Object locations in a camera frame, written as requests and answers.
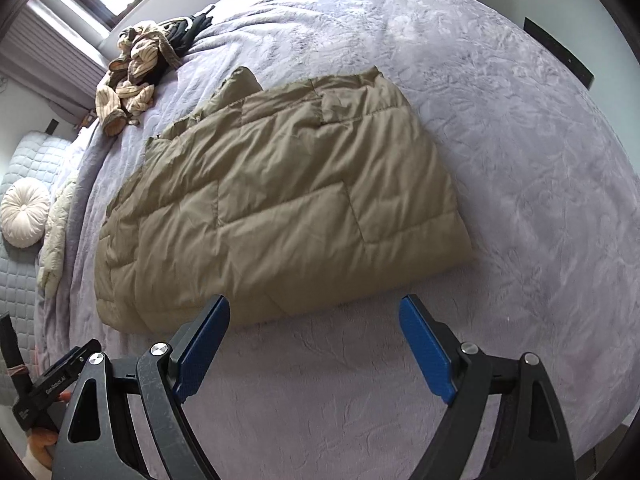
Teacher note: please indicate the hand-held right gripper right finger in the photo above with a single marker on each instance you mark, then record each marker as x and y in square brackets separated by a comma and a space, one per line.
[427, 350]

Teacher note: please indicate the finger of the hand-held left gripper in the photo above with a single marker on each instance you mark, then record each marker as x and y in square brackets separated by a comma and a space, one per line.
[11, 345]

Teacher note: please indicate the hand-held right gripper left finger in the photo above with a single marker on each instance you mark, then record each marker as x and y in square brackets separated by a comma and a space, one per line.
[202, 350]

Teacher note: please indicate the khaki puffer jacket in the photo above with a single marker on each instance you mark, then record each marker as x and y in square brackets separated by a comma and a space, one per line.
[280, 200]

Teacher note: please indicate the person's left hand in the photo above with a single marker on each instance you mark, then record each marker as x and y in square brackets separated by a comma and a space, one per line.
[42, 447]

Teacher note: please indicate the grey quilted headboard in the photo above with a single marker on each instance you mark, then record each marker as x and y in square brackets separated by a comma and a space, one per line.
[17, 280]

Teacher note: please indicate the cream quilted garment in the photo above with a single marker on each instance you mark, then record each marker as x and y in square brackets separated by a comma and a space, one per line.
[55, 240]

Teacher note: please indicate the cream round cushion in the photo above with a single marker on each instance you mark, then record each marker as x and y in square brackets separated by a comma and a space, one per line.
[25, 212]

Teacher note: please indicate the lavender bed blanket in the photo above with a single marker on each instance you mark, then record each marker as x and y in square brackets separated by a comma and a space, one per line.
[500, 210]

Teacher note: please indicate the beige striped garment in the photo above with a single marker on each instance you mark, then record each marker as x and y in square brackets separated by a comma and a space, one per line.
[132, 90]

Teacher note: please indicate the grey pleated curtain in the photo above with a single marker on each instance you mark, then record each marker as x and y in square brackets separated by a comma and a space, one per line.
[55, 60]

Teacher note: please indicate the dark garment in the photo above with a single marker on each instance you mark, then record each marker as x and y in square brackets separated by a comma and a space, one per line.
[192, 27]

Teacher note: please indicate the black strip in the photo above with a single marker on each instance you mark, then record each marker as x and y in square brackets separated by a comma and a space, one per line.
[560, 52]

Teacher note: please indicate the black wall socket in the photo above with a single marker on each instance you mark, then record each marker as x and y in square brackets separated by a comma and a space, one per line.
[51, 126]

